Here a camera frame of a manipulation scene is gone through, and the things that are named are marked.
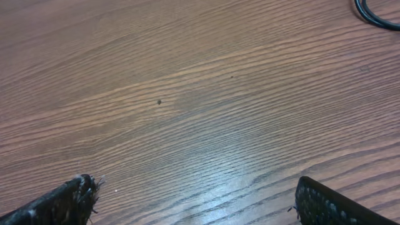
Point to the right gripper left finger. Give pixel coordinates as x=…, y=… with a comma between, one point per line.
x=70, y=203

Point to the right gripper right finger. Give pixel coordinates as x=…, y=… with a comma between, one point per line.
x=317, y=204

